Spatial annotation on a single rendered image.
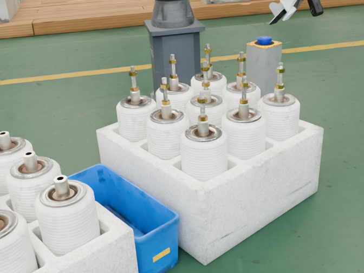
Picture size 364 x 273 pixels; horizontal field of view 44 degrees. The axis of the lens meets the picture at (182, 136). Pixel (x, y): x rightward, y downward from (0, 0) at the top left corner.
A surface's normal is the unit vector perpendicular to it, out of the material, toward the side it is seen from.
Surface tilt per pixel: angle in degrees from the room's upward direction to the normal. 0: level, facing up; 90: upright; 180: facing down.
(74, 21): 90
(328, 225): 0
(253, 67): 90
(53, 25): 90
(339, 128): 0
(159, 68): 90
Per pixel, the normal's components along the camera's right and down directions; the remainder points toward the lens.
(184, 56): 0.19, 0.43
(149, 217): -0.75, 0.30
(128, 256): 0.66, 0.31
